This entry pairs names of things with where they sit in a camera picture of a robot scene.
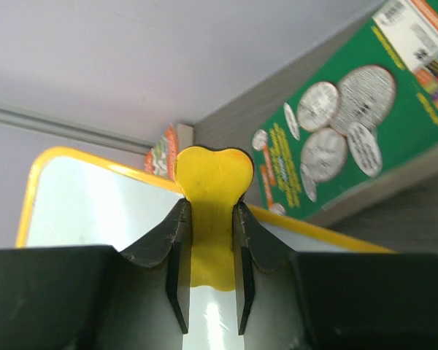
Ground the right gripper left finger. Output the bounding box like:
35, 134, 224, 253
0, 199, 192, 349

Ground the yellow bone-shaped eraser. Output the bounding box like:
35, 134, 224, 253
174, 146, 254, 292

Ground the small box behind whiteboard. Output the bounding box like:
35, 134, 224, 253
252, 1, 438, 226

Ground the whiteboard with orange frame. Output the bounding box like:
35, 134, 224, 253
15, 147, 393, 349

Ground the orange illustrated book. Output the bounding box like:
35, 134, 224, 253
144, 124, 194, 180

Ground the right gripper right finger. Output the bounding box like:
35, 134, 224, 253
232, 203, 438, 349

